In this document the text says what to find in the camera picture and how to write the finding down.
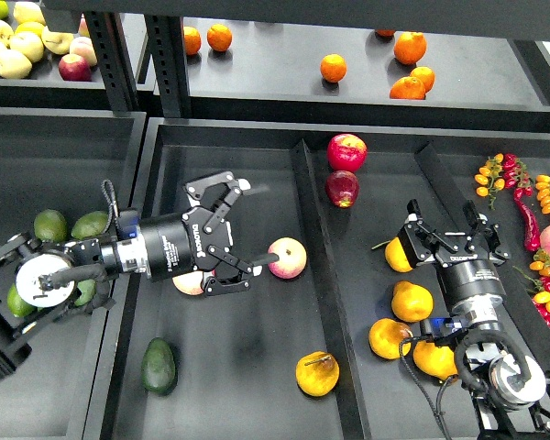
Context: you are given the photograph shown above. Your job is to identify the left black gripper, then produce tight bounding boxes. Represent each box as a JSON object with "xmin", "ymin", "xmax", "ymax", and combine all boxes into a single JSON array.
[{"xmin": 139, "ymin": 170, "xmax": 280, "ymax": 296}]

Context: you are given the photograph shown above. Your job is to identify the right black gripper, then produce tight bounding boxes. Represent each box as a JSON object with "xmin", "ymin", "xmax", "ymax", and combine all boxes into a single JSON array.
[{"xmin": 397, "ymin": 199, "xmax": 511, "ymax": 316}]

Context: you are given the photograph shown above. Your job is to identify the dark green avocado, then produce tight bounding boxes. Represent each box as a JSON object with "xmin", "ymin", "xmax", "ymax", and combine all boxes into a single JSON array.
[{"xmin": 141, "ymin": 337, "xmax": 177, "ymax": 395}]

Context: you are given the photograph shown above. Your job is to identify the yellow pear with stem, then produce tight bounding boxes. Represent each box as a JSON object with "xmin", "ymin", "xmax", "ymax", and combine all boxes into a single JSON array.
[{"xmin": 295, "ymin": 351, "xmax": 340, "ymax": 397}]

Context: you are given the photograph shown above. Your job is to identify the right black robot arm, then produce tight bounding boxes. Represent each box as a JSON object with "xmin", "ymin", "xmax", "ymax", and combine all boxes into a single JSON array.
[{"xmin": 397, "ymin": 200, "xmax": 550, "ymax": 439}]

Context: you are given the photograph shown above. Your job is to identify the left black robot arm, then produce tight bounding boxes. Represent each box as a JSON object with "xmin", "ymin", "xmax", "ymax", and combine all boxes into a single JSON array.
[{"xmin": 0, "ymin": 171, "xmax": 279, "ymax": 380}]

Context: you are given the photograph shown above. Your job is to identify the yellow pear upper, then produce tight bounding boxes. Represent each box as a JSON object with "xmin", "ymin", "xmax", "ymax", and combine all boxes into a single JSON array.
[{"xmin": 371, "ymin": 237, "xmax": 413, "ymax": 273}]

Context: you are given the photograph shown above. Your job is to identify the yellow pear middle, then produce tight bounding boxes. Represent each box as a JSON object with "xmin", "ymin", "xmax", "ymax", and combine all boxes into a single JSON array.
[{"xmin": 391, "ymin": 280, "xmax": 434, "ymax": 323}]

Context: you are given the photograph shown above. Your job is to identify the green avocado top right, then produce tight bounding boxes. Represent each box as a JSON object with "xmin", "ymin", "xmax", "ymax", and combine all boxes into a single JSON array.
[{"xmin": 71, "ymin": 211, "xmax": 108, "ymax": 240}]

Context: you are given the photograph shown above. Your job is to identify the yellow pear lower left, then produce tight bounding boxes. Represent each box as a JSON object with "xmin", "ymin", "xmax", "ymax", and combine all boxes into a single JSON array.
[{"xmin": 368, "ymin": 318, "xmax": 413, "ymax": 360}]

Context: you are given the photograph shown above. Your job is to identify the green avocado top left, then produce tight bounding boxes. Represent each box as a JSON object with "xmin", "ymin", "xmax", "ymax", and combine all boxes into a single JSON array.
[{"xmin": 33, "ymin": 209, "xmax": 68, "ymax": 243}]

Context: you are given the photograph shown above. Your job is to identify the pink apple left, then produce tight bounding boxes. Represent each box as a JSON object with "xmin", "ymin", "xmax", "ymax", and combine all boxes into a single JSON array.
[{"xmin": 172, "ymin": 270, "xmax": 204, "ymax": 296}]

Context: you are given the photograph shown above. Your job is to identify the pink apple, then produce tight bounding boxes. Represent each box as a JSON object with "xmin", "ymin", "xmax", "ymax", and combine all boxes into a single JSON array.
[
  {"xmin": 172, "ymin": 270, "xmax": 204, "ymax": 296},
  {"xmin": 268, "ymin": 237, "xmax": 307, "ymax": 280}
]

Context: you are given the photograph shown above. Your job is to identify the orange cherry tomato vine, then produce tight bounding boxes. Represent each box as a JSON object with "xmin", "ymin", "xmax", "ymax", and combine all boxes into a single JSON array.
[{"xmin": 474, "ymin": 153, "xmax": 505, "ymax": 210}]

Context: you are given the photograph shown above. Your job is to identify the red chili pepper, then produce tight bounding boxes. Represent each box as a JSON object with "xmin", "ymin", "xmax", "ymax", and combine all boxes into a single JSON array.
[{"xmin": 513, "ymin": 188, "xmax": 540, "ymax": 252}]

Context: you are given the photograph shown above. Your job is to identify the red cherry tomato vine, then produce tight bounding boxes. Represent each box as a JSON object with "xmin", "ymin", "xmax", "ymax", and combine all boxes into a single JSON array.
[{"xmin": 502, "ymin": 153, "xmax": 533, "ymax": 200}]

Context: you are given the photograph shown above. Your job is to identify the pink apple centre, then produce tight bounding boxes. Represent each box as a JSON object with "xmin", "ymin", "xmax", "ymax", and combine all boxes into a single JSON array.
[{"xmin": 268, "ymin": 237, "xmax": 307, "ymax": 280}]

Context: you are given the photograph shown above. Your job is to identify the mixed cherry tomatoes lower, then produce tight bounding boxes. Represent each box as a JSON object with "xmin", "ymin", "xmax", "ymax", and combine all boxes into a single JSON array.
[{"xmin": 514, "ymin": 248, "xmax": 550, "ymax": 329}]

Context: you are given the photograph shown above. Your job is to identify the dark red apple lower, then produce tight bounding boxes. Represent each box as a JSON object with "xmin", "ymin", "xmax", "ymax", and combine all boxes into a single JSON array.
[{"xmin": 324, "ymin": 170, "xmax": 360, "ymax": 208}]

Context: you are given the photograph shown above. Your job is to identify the red apple upper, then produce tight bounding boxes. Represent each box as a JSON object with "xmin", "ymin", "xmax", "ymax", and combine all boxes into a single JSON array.
[{"xmin": 326, "ymin": 133, "xmax": 368, "ymax": 172}]

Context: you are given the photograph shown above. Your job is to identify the orange on shelf front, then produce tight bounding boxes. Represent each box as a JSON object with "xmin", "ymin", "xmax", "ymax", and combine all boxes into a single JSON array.
[{"xmin": 390, "ymin": 76, "xmax": 426, "ymax": 100}]

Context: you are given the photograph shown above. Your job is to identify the orange on shelf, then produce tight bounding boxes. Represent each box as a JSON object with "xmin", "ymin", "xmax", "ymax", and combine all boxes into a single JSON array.
[
  {"xmin": 182, "ymin": 26, "xmax": 202, "ymax": 56},
  {"xmin": 206, "ymin": 24, "xmax": 233, "ymax": 52},
  {"xmin": 410, "ymin": 66, "xmax": 435, "ymax": 93},
  {"xmin": 393, "ymin": 31, "xmax": 427, "ymax": 65},
  {"xmin": 390, "ymin": 76, "xmax": 426, "ymax": 100},
  {"xmin": 320, "ymin": 53, "xmax": 347, "ymax": 83}
]

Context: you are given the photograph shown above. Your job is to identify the black centre tray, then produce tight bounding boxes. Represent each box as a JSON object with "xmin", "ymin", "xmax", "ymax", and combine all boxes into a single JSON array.
[{"xmin": 92, "ymin": 118, "xmax": 550, "ymax": 439}]

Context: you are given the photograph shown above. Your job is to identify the black left tray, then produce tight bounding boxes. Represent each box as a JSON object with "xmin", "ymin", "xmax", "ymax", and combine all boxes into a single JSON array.
[{"xmin": 0, "ymin": 108, "xmax": 146, "ymax": 439}]

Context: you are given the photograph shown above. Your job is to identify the black upper shelf tray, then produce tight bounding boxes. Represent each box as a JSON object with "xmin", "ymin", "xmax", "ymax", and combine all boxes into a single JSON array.
[{"xmin": 186, "ymin": 20, "xmax": 550, "ymax": 133}]

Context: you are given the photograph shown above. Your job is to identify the orange on shelf upper right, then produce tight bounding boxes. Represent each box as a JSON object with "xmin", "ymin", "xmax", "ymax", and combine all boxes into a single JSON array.
[{"xmin": 393, "ymin": 31, "xmax": 427, "ymax": 65}]

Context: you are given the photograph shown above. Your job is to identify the orange on shelf far left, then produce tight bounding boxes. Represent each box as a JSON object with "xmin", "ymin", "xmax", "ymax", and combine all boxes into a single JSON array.
[{"xmin": 182, "ymin": 26, "xmax": 202, "ymax": 56}]

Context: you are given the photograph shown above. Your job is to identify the orange on shelf centre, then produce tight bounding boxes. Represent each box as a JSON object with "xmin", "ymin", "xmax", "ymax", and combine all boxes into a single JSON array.
[{"xmin": 320, "ymin": 53, "xmax": 347, "ymax": 83}]

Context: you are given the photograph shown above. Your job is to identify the red apple on shelf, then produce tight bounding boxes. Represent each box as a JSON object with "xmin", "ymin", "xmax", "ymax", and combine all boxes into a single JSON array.
[{"xmin": 59, "ymin": 54, "xmax": 92, "ymax": 82}]

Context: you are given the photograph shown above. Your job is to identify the pink peach on shelf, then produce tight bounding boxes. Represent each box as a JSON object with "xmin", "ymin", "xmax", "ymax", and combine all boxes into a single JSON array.
[{"xmin": 69, "ymin": 37, "xmax": 97, "ymax": 67}]

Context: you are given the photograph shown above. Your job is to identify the black shelf post right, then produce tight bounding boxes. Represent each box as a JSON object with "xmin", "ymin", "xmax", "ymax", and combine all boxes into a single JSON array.
[{"xmin": 144, "ymin": 15, "xmax": 193, "ymax": 118}]

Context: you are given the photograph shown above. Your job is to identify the black shelf post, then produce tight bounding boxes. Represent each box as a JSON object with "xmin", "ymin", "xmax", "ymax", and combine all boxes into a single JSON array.
[
  {"xmin": 144, "ymin": 15, "xmax": 193, "ymax": 118},
  {"xmin": 83, "ymin": 11, "xmax": 138, "ymax": 112}
]

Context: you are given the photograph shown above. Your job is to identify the black shelf post left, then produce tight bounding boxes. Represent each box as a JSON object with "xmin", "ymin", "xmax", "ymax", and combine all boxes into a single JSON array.
[{"xmin": 83, "ymin": 11, "xmax": 138, "ymax": 112}]

